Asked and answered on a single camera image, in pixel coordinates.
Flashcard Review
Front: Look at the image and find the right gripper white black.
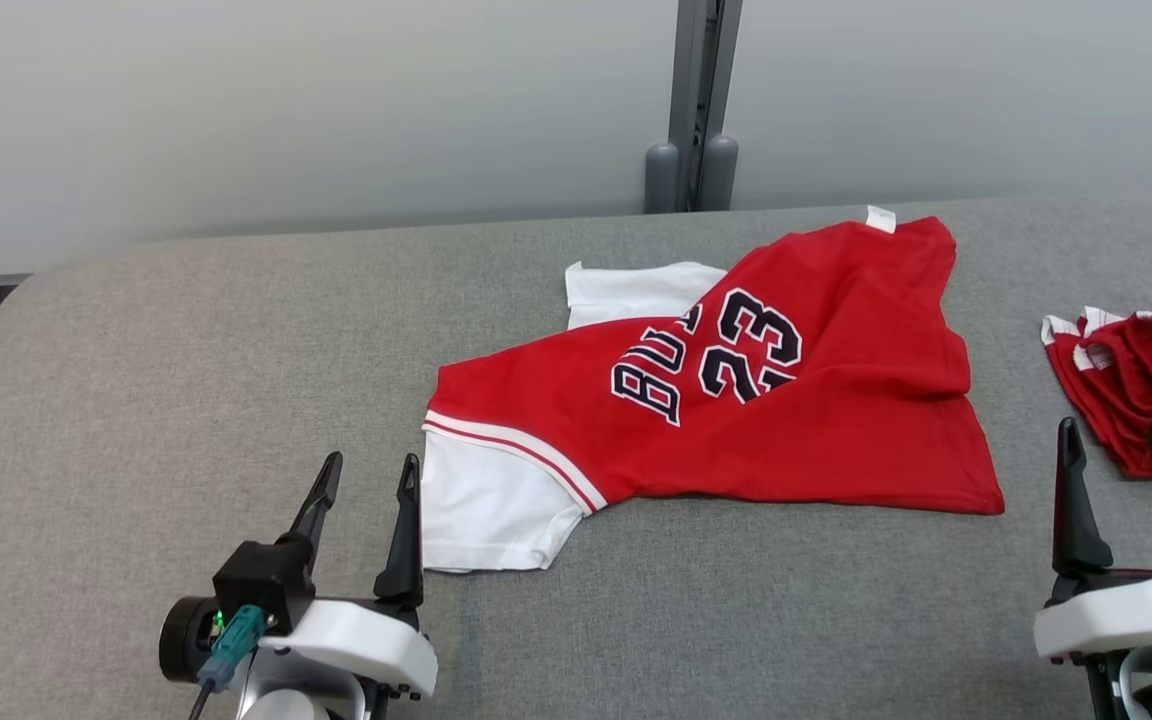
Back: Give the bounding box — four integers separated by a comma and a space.
1032, 417, 1152, 664

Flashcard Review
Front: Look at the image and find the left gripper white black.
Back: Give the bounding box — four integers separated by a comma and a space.
157, 451, 440, 720

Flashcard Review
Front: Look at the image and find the red basketball shorts white stripe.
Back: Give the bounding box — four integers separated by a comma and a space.
1040, 303, 1152, 494

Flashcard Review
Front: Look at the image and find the red Bulls 23 jersey shirt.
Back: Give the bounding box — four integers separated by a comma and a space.
420, 205, 1006, 575

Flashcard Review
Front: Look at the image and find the grey cylinder bumper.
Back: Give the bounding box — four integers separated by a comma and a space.
643, 142, 683, 215
700, 135, 741, 212

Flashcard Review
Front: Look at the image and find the left camera cable teal plug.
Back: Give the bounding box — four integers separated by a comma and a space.
186, 604, 268, 720

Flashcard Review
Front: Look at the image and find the grey metal wall post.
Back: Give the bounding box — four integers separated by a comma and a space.
667, 0, 745, 213

